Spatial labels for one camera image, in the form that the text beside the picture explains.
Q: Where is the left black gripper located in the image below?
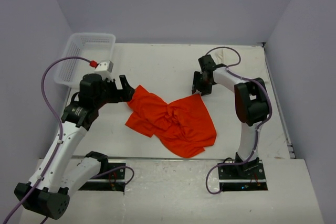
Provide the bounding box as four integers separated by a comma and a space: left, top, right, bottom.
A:
94, 74, 134, 108

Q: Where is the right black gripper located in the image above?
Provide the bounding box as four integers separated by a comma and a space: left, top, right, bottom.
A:
193, 71, 213, 97

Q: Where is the orange t-shirt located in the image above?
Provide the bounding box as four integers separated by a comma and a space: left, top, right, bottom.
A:
125, 85, 217, 158

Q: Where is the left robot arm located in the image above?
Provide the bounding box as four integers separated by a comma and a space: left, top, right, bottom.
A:
14, 73, 134, 220

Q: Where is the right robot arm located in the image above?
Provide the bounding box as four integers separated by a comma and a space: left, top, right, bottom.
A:
192, 55, 272, 178

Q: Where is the folded white t-shirt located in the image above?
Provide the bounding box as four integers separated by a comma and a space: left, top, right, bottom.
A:
212, 48, 239, 65

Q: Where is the white plastic basket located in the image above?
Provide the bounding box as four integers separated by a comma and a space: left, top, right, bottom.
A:
54, 33, 116, 89

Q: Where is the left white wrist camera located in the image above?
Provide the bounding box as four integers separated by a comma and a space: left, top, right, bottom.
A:
94, 60, 113, 81

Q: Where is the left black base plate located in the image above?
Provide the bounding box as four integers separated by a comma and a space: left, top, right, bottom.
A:
79, 168, 125, 192

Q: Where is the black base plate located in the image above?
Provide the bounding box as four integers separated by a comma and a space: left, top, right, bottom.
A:
79, 168, 125, 192
217, 161, 268, 192

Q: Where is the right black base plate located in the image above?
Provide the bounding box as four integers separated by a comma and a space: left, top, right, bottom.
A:
217, 161, 268, 192

